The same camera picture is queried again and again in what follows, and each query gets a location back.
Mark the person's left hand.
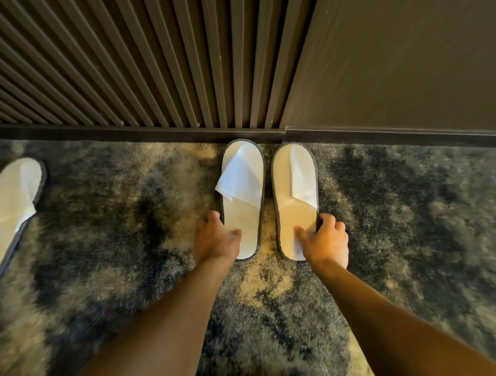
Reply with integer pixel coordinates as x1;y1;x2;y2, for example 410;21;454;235
193;210;243;267

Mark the dark mottled carpet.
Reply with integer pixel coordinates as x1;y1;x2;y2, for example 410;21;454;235
0;139;496;376

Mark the person's left forearm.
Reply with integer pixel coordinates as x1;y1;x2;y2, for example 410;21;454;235
77;257;235;376

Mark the slatted wooden wall panel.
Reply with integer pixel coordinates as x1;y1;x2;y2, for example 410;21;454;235
0;0;317;129

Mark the white slipper with strap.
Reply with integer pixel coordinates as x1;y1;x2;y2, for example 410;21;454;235
215;138;266;262
270;142;321;263

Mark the white slipper with grey trim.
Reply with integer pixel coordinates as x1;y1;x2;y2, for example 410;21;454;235
0;156;48;276

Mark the person's right forearm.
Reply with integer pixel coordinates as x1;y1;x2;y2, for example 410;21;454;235
309;259;496;376

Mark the dark baseboard strip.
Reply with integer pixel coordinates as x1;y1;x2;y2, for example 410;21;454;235
0;124;496;147

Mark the person's right hand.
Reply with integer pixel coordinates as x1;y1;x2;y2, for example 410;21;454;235
293;213;349;270

